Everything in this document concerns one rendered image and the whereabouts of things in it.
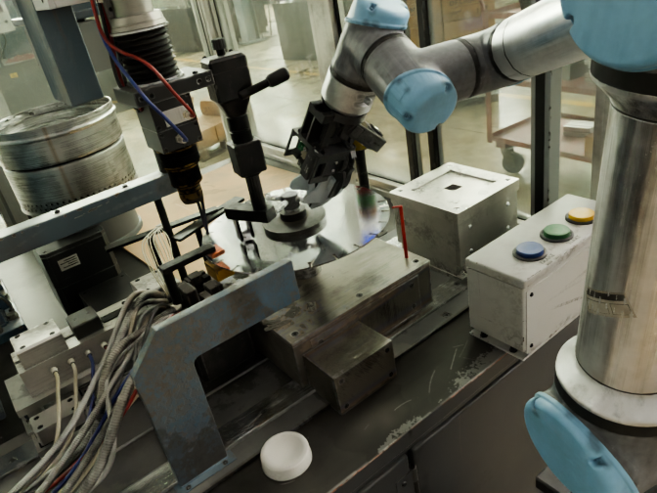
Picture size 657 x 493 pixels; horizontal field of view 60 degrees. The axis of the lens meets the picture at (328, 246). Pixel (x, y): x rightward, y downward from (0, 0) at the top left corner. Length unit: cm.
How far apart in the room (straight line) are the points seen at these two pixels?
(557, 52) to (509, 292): 37
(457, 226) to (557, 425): 56
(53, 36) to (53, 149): 57
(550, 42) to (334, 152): 34
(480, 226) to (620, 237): 67
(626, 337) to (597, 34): 24
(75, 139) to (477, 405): 105
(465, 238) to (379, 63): 47
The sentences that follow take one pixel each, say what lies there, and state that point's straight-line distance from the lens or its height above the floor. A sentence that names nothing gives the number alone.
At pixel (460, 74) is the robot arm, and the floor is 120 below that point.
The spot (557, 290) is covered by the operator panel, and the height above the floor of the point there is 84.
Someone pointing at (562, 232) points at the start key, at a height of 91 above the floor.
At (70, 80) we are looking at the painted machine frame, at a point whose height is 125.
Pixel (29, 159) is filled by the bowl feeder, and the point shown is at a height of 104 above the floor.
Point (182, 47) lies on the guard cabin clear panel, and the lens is 201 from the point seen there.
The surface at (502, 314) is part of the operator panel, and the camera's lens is 92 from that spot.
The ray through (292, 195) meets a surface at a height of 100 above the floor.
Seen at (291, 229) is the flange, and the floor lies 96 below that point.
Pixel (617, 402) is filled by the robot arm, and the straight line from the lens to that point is 55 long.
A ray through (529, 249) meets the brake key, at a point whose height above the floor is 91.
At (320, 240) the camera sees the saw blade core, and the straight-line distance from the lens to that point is 91.
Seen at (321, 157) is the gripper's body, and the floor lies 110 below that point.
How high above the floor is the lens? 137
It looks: 28 degrees down
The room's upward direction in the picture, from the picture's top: 11 degrees counter-clockwise
